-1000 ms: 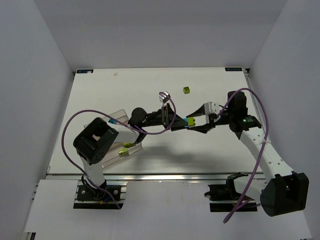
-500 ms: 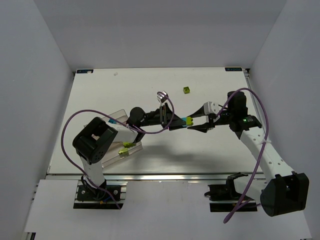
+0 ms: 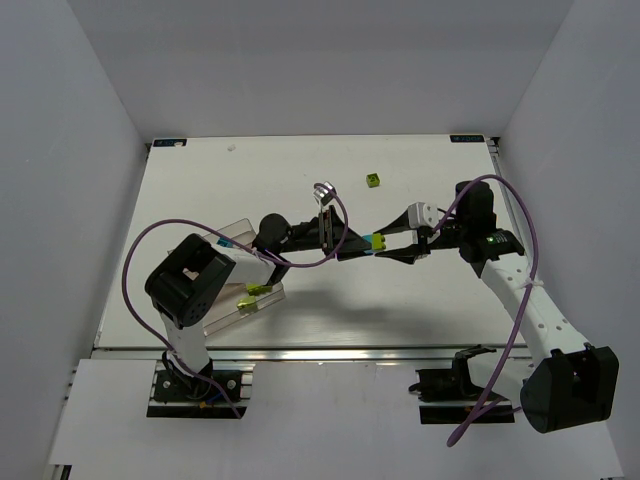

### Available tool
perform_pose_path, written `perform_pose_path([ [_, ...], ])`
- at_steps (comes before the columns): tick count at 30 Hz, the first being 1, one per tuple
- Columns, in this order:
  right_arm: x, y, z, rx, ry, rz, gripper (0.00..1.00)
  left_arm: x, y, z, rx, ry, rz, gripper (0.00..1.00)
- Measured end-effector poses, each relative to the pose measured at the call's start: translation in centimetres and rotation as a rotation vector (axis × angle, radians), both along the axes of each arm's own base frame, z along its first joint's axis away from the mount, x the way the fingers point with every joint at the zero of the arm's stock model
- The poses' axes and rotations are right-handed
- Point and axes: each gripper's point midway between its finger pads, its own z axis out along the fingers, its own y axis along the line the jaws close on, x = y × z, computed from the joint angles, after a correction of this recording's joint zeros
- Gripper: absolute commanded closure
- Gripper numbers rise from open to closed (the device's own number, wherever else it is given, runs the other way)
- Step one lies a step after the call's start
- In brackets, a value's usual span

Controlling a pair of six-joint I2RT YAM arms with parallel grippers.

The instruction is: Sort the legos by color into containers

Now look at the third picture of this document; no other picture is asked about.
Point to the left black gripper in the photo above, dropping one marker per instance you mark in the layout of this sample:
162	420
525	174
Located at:
325	231

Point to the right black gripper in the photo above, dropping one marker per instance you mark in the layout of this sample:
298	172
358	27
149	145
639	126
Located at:
423	238

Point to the teal square lego brick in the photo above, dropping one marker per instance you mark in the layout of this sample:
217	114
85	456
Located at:
368	239

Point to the green and teal lego stack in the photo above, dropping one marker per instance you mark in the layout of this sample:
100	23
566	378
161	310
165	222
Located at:
377	242

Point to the lime green curved lego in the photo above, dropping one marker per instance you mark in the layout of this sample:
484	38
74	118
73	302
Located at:
248	303

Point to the lime green lego plate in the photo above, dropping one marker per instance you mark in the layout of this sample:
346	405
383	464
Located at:
257	290

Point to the teal rounded lego brick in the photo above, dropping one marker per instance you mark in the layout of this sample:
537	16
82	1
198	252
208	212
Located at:
224	243

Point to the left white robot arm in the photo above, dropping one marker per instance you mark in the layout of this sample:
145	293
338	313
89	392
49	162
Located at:
187	283

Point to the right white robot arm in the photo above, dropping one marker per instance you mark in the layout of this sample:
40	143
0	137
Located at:
548	369

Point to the small green lego cube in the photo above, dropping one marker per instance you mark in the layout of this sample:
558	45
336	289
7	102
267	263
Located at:
372	180

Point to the right blue table label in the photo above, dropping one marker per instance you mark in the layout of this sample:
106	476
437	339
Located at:
466	138

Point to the blue table label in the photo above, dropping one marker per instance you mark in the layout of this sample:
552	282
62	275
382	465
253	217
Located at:
466	138
169	143

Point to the clear three-compartment container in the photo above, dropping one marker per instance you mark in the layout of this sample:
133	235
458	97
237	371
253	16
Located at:
224	312

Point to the left blue table label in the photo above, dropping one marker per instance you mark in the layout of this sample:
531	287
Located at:
169	143

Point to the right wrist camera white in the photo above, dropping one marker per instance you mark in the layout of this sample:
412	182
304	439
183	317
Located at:
422	214

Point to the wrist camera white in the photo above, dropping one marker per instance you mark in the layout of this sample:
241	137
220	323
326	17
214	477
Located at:
422	214
323	193

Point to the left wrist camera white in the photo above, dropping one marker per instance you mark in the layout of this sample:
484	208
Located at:
323	193

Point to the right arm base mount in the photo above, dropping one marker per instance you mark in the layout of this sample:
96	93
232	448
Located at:
447	395

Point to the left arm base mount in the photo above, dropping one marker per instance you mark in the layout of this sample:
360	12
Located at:
177	395

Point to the aluminium table rail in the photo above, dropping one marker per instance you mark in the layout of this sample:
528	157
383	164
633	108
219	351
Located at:
306	354

